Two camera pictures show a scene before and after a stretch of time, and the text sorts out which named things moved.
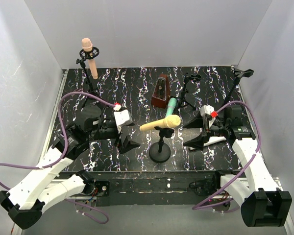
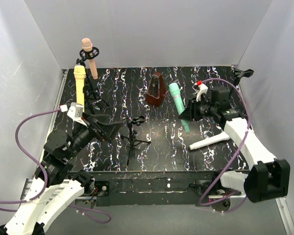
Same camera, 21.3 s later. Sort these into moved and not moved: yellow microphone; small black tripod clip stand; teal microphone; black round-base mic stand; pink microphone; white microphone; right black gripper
Moved: teal microphone; black round-base mic stand; yellow microphone; right black gripper; small black tripod clip stand
Not moved: pink microphone; white microphone
